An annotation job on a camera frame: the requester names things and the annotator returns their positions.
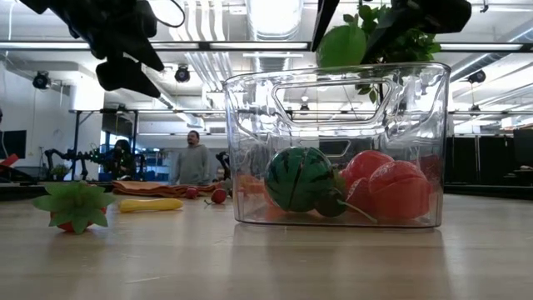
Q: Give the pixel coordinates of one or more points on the background black robot arm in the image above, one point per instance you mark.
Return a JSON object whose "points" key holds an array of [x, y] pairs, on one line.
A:
{"points": [[71, 156]]}

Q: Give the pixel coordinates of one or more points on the red toy bell pepper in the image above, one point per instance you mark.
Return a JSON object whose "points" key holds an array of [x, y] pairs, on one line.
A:
{"points": [[358, 196]]}

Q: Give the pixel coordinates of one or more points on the dark green small toy fruit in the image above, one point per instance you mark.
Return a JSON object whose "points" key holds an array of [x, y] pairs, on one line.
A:
{"points": [[329, 204]]}

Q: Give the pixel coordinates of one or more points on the orange folded cloth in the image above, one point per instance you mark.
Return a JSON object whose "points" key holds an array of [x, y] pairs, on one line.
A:
{"points": [[145, 188]]}

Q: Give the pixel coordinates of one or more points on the green toy watermelon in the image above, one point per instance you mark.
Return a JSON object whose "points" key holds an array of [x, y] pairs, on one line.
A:
{"points": [[297, 179]]}

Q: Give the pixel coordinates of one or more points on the black wall monitor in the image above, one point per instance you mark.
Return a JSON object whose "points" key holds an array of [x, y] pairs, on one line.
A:
{"points": [[12, 143]]}

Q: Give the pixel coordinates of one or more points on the small background plant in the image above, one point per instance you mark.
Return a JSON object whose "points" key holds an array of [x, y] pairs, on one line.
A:
{"points": [[60, 171]]}

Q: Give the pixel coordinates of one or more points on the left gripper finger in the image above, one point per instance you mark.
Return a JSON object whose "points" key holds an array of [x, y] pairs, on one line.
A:
{"points": [[123, 77], [145, 56]]}

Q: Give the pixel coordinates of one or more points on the person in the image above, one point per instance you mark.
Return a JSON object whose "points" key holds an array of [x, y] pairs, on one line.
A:
{"points": [[121, 160], [191, 162]]}

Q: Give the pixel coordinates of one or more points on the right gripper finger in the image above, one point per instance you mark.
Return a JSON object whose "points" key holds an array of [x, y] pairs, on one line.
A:
{"points": [[391, 31], [325, 16]]}

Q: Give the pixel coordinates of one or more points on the leafy toy strawberry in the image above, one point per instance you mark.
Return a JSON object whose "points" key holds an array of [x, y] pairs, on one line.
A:
{"points": [[75, 204]]}

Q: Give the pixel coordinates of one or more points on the black background cabinets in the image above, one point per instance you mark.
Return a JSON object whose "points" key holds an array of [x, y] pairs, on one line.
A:
{"points": [[491, 158]]}

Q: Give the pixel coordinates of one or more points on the small yellow toy banana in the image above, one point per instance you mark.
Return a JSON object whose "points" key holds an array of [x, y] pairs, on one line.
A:
{"points": [[150, 205]]}

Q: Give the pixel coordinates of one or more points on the background black frame table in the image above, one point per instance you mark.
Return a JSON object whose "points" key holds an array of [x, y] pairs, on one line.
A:
{"points": [[76, 137]]}

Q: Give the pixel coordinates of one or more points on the green toy apple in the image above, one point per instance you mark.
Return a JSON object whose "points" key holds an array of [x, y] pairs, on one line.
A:
{"points": [[341, 46]]}

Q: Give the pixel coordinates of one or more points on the clear plastic container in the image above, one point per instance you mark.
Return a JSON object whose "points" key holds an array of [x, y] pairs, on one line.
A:
{"points": [[250, 104]]}

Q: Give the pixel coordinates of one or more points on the red toy tomato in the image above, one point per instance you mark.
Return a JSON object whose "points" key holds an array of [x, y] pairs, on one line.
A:
{"points": [[399, 189]]}

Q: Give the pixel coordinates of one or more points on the silver ceiling air duct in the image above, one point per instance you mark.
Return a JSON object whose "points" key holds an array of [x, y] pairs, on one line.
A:
{"points": [[275, 16]]}

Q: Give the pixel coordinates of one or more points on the small red toy radish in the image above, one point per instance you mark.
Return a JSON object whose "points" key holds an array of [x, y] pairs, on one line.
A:
{"points": [[191, 192]]}

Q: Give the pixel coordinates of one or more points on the orange toy fruit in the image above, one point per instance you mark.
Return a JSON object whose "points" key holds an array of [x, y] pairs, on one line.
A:
{"points": [[254, 189]]}

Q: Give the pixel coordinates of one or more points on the black ceiling spotlight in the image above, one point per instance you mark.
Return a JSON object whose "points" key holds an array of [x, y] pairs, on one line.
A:
{"points": [[182, 74], [41, 79], [476, 76]]}

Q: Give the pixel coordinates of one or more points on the green leafy plant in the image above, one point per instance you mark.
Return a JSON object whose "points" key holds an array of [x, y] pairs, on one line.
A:
{"points": [[412, 46]]}

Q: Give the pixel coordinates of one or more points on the dark red toy cherry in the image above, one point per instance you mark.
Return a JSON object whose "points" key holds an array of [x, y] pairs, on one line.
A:
{"points": [[218, 196]]}

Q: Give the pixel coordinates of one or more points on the red and black device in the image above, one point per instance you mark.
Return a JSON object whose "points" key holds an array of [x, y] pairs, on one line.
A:
{"points": [[8, 160]]}

